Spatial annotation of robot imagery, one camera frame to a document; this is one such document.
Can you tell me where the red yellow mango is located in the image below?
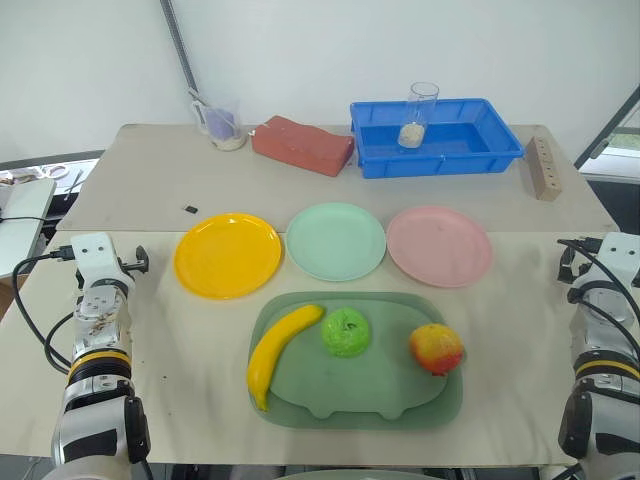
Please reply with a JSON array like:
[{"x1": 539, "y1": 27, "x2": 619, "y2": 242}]
[{"x1": 408, "y1": 323, "x2": 465, "y2": 377}]

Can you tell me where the green apple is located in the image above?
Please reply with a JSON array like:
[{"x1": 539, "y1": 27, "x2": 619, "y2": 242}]
[{"x1": 320, "y1": 307, "x2": 372, "y2": 359}]

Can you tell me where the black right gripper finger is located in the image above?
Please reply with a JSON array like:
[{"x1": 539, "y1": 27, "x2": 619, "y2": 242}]
[{"x1": 557, "y1": 244, "x2": 577, "y2": 286}]

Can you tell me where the black metal frame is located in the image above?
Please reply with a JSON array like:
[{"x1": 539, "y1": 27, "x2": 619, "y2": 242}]
[{"x1": 573, "y1": 81, "x2": 640, "y2": 172}]

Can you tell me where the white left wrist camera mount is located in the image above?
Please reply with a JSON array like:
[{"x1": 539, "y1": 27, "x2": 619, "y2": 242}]
[{"x1": 69, "y1": 231, "x2": 136, "y2": 292}]

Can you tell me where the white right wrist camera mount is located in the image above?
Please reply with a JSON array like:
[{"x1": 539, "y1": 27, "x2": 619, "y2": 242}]
[{"x1": 596, "y1": 231, "x2": 640, "y2": 287}]

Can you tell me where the white side table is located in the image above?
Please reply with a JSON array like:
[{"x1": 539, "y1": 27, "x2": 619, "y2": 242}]
[{"x1": 0, "y1": 177, "x2": 57, "y2": 281}]

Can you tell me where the cream table cloth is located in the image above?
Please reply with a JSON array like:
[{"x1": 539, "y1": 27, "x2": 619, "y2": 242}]
[{"x1": 0, "y1": 229, "x2": 640, "y2": 469}]

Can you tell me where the beige table mat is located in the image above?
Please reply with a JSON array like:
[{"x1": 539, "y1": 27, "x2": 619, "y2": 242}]
[{"x1": 56, "y1": 123, "x2": 620, "y2": 234}]

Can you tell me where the yellow banana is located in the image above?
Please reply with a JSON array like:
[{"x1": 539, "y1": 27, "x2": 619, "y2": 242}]
[{"x1": 246, "y1": 303, "x2": 326, "y2": 413}]

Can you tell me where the green plastic tray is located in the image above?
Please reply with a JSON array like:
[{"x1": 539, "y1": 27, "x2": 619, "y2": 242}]
[{"x1": 247, "y1": 291, "x2": 465, "y2": 431}]

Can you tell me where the grey metal pole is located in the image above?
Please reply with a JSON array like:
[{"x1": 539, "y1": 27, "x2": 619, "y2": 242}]
[{"x1": 159, "y1": 0, "x2": 200, "y2": 96}]

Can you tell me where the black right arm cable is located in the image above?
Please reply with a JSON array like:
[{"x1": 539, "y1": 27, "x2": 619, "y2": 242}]
[{"x1": 556, "y1": 238, "x2": 640, "y2": 362}]

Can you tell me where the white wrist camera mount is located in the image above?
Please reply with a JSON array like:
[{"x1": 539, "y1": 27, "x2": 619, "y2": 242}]
[
  {"x1": 596, "y1": 231, "x2": 640, "y2": 287},
  {"x1": 69, "y1": 231, "x2": 136, "y2": 292}
]

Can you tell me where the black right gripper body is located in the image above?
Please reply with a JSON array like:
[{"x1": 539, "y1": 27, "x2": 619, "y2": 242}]
[{"x1": 572, "y1": 248, "x2": 602, "y2": 289}]

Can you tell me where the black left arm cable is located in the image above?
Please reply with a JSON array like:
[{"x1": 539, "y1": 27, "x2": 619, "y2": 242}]
[{"x1": 11, "y1": 246, "x2": 77, "y2": 374}]

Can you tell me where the wooden block with holes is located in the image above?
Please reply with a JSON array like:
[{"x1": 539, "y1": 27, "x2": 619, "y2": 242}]
[{"x1": 520, "y1": 135, "x2": 563, "y2": 202}]

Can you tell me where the clear glass with grains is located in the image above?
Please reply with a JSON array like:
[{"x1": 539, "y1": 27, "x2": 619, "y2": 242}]
[{"x1": 397, "y1": 81, "x2": 440, "y2": 150}]

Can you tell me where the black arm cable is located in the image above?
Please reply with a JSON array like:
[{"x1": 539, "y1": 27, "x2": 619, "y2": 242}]
[
  {"x1": 556, "y1": 238, "x2": 640, "y2": 362},
  {"x1": 11, "y1": 246, "x2": 77, "y2": 374}
]

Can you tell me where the red brick-shaped sponge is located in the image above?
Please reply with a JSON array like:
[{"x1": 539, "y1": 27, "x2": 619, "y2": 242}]
[{"x1": 250, "y1": 115, "x2": 356, "y2": 179}]

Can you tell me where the clear measuring cup purple scoop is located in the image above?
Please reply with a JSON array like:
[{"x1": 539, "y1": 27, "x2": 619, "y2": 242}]
[{"x1": 188, "y1": 89, "x2": 248, "y2": 152}]

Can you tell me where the mint green plastic plate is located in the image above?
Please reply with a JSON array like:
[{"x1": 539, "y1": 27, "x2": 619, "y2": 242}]
[{"x1": 285, "y1": 201, "x2": 388, "y2": 282}]

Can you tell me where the blue plastic bin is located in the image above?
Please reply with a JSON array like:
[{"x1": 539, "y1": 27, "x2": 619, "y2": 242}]
[{"x1": 349, "y1": 97, "x2": 525, "y2": 180}]

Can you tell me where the yellow plastic plate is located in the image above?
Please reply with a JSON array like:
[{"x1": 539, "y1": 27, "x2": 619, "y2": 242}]
[{"x1": 173, "y1": 212, "x2": 284, "y2": 301}]

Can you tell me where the pink plastic plate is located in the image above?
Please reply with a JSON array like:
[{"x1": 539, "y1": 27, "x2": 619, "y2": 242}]
[{"x1": 386, "y1": 205, "x2": 495, "y2": 289}]

